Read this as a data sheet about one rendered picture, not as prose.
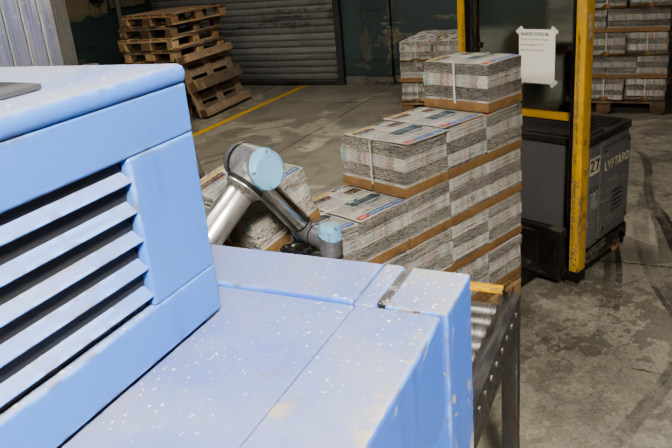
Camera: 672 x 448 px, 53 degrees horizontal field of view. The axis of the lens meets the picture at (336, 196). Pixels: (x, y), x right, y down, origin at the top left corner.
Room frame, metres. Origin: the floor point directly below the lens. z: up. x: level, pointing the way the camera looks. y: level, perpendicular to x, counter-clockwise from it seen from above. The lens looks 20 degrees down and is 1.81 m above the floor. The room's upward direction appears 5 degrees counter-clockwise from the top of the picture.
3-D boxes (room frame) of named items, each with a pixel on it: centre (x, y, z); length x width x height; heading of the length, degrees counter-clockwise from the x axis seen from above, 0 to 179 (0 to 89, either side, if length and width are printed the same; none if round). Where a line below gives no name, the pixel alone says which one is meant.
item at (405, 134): (2.86, -0.28, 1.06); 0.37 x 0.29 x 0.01; 42
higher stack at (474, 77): (3.26, -0.71, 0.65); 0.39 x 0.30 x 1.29; 42
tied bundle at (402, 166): (2.87, -0.27, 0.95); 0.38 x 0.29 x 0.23; 42
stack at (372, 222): (2.78, -0.17, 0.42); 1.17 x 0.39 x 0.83; 132
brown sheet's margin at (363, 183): (2.87, -0.27, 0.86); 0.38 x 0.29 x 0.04; 42
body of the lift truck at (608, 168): (3.80, -1.30, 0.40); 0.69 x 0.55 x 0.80; 42
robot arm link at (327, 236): (2.03, 0.04, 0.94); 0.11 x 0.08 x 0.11; 36
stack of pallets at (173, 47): (9.31, 1.94, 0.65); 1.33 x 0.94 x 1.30; 158
